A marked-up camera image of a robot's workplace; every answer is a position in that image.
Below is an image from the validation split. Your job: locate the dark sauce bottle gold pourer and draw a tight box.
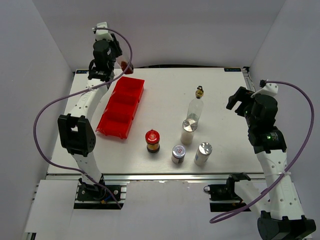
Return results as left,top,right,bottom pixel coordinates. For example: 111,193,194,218
116,51,134,75

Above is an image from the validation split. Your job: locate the clear bottle gold pourer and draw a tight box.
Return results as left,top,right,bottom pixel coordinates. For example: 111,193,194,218
186,85,204,123

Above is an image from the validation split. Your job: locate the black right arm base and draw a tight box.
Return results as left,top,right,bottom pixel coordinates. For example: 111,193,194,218
203,184,246,213

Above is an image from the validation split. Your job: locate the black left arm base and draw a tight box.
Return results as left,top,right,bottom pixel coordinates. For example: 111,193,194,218
73,183,127,210

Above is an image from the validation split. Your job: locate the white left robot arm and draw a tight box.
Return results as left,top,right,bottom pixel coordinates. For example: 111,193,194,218
57,30,123,200

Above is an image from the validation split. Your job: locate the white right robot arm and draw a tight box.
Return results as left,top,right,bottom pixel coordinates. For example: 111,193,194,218
225,83,316,240

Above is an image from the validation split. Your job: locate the blue logo sticker right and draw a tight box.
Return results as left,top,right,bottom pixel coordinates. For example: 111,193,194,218
224,67,242,73

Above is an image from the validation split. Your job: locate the blue logo sticker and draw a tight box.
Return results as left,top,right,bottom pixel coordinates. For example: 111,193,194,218
224,67,242,73
75,69,89,74

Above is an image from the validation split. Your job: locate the blue logo sticker left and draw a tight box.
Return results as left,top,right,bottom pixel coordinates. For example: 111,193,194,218
75,69,89,74

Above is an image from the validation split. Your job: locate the red plastic compartment bin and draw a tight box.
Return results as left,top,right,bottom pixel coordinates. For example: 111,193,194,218
96,76,145,139

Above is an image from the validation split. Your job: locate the tall white powder shaker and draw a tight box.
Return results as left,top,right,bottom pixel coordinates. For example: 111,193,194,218
180,118,198,145

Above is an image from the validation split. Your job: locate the short white shaker silver lid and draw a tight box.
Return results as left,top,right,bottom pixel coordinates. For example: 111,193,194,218
194,142,213,166

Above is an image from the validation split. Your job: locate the small red label jar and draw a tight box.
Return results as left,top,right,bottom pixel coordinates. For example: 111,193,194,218
171,145,186,164

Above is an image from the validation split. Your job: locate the red lid sauce jar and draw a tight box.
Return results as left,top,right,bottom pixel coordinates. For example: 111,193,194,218
145,129,160,154

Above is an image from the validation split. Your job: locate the aluminium table rail right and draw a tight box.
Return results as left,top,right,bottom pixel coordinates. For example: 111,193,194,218
241,66,256,92

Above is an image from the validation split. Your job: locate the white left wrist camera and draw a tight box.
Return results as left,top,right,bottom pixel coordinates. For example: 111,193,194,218
92,22,113,42

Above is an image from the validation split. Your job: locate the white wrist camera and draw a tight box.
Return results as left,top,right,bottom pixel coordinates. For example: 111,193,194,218
92,22,113,42
250,79,279,99

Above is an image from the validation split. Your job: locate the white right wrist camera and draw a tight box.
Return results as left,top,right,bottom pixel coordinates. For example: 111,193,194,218
250,79,279,99

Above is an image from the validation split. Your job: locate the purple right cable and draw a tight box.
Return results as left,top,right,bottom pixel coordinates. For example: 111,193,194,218
209,79,315,225

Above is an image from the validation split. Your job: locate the aluminium front rail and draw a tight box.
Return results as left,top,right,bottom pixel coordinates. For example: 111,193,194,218
45,173,265,181

